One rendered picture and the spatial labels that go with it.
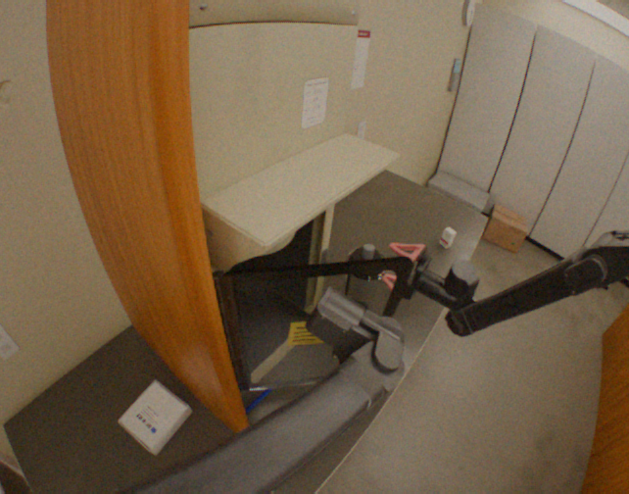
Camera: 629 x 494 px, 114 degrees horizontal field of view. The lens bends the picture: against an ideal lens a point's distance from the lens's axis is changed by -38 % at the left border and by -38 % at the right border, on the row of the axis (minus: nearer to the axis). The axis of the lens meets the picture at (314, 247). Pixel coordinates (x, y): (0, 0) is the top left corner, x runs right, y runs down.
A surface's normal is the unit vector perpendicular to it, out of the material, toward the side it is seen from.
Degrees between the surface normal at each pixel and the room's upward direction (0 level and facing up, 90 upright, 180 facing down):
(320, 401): 19
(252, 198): 0
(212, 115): 90
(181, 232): 90
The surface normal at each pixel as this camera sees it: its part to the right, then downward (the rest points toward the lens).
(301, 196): 0.08, -0.75
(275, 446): 0.47, -0.74
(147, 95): -0.61, 0.48
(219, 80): 0.79, 0.45
